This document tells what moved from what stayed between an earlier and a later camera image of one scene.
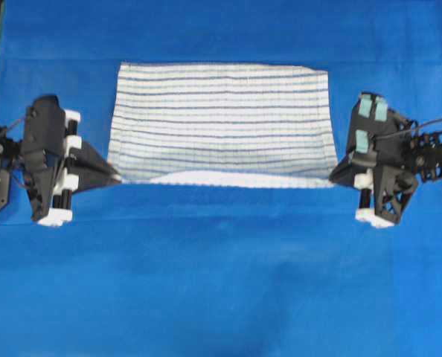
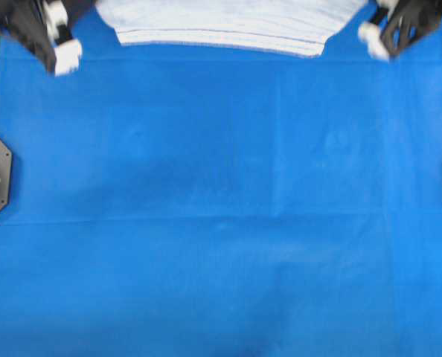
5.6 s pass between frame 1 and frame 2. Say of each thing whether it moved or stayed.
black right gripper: moved
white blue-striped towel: moved
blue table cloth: stayed
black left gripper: moved
